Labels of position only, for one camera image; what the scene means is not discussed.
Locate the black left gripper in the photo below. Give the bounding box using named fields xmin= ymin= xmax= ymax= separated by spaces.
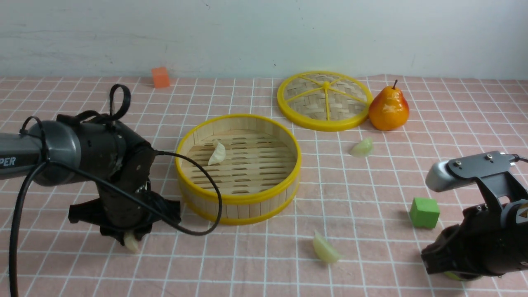
xmin=68 ymin=181 xmax=181 ymax=246

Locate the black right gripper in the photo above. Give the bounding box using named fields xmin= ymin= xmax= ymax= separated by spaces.
xmin=421 ymin=200 xmax=528 ymax=277

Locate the pale dumpling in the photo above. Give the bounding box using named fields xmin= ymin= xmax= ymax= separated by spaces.
xmin=123 ymin=231 xmax=140 ymax=254
xmin=312 ymin=231 xmax=343 ymax=264
xmin=349 ymin=137 xmax=374 ymax=158
xmin=207 ymin=139 xmax=226 ymax=166

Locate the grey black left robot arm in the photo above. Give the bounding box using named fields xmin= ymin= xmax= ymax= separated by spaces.
xmin=0 ymin=120 xmax=181 ymax=245

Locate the pale dumpling in steamer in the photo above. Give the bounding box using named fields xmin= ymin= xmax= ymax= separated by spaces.
xmin=207 ymin=139 xmax=226 ymax=166

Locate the bamboo steamer tray yellow rim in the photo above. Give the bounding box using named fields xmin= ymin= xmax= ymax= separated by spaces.
xmin=177 ymin=113 xmax=302 ymax=225

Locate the woven steamer lid yellow rim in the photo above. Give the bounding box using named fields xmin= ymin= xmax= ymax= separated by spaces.
xmin=276 ymin=71 xmax=373 ymax=132

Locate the green toy watermelon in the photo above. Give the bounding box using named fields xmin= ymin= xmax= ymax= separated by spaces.
xmin=443 ymin=272 xmax=482 ymax=282

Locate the green foam cube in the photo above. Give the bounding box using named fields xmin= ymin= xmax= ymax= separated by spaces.
xmin=410 ymin=197 xmax=441 ymax=229

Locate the orange foam cube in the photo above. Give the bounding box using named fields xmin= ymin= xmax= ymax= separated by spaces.
xmin=151 ymin=66 xmax=170 ymax=89

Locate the orange yellow toy pear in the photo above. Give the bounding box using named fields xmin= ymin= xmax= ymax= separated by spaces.
xmin=368 ymin=79 xmax=410 ymax=131

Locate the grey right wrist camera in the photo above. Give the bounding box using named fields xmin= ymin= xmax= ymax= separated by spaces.
xmin=425 ymin=151 xmax=527 ymax=211

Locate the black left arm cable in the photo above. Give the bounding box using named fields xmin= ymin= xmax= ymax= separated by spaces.
xmin=8 ymin=84 xmax=223 ymax=297

